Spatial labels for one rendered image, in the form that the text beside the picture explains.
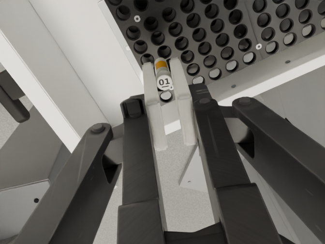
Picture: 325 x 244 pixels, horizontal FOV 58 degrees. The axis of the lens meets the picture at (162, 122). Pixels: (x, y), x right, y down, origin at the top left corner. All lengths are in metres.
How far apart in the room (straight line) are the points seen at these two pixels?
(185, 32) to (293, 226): 0.96
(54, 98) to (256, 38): 0.20
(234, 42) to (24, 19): 0.20
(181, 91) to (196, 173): 1.34
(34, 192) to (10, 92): 0.29
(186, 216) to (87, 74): 1.44
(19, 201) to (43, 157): 0.24
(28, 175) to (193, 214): 1.13
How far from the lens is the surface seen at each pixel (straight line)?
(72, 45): 0.36
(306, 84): 0.65
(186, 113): 0.15
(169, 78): 0.21
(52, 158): 0.79
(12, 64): 0.28
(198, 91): 0.17
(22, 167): 0.82
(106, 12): 0.33
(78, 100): 0.33
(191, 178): 1.51
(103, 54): 0.35
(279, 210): 1.21
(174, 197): 1.62
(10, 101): 0.32
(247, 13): 0.29
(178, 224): 1.77
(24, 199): 0.59
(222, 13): 0.29
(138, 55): 0.29
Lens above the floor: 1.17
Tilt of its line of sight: 61 degrees down
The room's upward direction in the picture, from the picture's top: 172 degrees clockwise
